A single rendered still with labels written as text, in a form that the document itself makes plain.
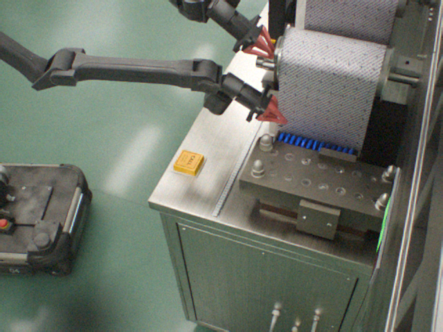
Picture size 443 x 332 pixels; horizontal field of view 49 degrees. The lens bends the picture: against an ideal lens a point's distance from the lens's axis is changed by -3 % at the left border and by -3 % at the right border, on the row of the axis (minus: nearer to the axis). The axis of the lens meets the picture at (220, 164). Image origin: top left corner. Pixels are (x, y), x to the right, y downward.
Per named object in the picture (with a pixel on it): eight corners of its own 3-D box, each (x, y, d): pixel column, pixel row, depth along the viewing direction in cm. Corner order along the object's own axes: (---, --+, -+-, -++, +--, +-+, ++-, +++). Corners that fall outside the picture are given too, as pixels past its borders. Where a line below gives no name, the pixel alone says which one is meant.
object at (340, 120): (277, 132, 138) (279, 81, 124) (360, 153, 131) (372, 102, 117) (276, 133, 138) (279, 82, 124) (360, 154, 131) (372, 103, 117)
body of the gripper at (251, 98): (250, 124, 132) (227, 109, 131) (262, 99, 138) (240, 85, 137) (261, 111, 126) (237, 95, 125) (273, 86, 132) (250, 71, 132)
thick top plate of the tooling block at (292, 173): (258, 151, 140) (258, 135, 135) (401, 187, 129) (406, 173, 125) (239, 193, 130) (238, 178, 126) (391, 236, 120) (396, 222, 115)
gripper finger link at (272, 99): (275, 140, 133) (246, 121, 132) (283, 122, 137) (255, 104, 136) (288, 126, 128) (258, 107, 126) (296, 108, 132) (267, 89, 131)
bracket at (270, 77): (264, 128, 156) (266, 48, 133) (284, 133, 154) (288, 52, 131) (259, 138, 153) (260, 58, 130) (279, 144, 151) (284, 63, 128)
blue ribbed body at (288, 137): (280, 137, 138) (281, 128, 135) (356, 156, 132) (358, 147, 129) (277, 146, 136) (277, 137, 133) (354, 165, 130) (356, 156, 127)
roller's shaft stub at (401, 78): (388, 75, 120) (392, 61, 116) (417, 81, 118) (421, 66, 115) (385, 86, 117) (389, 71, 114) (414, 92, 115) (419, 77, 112)
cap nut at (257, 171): (253, 166, 129) (253, 154, 125) (266, 169, 128) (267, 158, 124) (248, 176, 126) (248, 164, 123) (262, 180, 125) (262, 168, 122)
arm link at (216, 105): (200, 81, 124) (203, 58, 129) (183, 108, 132) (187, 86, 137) (243, 97, 128) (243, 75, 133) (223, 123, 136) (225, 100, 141)
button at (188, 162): (183, 153, 150) (182, 148, 148) (204, 159, 148) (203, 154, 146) (173, 170, 146) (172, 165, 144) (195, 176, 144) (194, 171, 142)
